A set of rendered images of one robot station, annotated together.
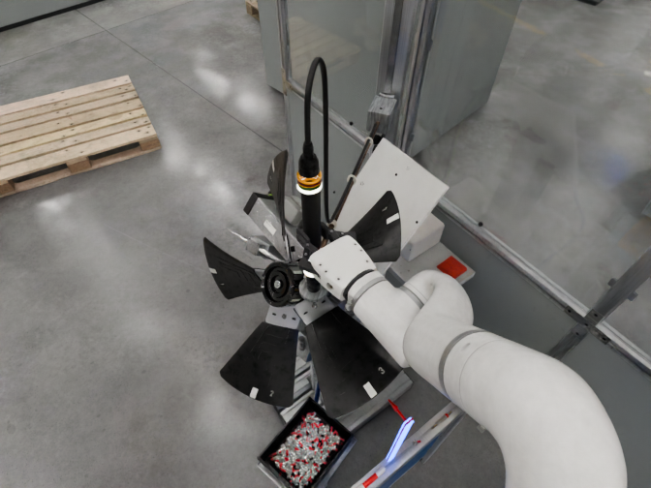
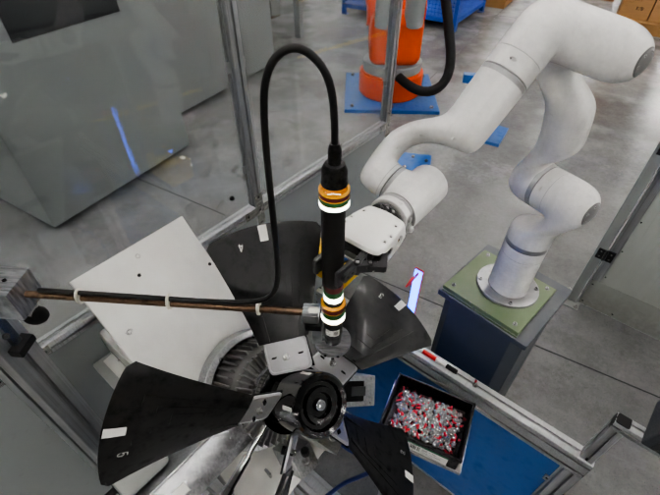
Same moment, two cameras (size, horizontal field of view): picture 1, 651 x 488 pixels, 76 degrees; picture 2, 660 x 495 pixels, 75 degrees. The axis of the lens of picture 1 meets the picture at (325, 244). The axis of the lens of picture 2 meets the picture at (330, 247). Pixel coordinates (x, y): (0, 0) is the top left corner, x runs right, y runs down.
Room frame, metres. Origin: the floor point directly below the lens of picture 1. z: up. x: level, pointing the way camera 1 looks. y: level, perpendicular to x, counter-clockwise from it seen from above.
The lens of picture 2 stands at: (0.67, 0.49, 1.97)
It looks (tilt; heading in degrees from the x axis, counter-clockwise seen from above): 43 degrees down; 255
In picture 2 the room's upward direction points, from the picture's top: straight up
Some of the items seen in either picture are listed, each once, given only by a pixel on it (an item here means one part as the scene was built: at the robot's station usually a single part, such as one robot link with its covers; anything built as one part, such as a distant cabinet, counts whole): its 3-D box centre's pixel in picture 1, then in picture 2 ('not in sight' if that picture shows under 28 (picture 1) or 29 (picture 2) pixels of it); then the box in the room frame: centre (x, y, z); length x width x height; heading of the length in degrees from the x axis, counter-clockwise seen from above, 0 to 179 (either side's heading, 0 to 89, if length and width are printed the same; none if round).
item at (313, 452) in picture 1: (306, 450); (426, 421); (0.29, 0.05, 0.84); 0.19 x 0.14 x 0.05; 140
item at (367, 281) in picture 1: (364, 291); (391, 217); (0.41, -0.07, 1.47); 0.09 x 0.03 x 0.08; 126
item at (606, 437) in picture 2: not in sight; (604, 439); (-0.05, 0.24, 0.96); 0.03 x 0.03 x 0.20; 36
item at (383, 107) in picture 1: (382, 113); (0, 292); (1.14, -0.18, 1.36); 0.10 x 0.07 x 0.09; 161
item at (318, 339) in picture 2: (314, 275); (327, 327); (0.56, 0.03, 1.32); 0.09 x 0.07 x 0.10; 161
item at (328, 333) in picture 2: (311, 234); (333, 269); (0.55, 0.03, 1.47); 0.04 x 0.04 x 0.46
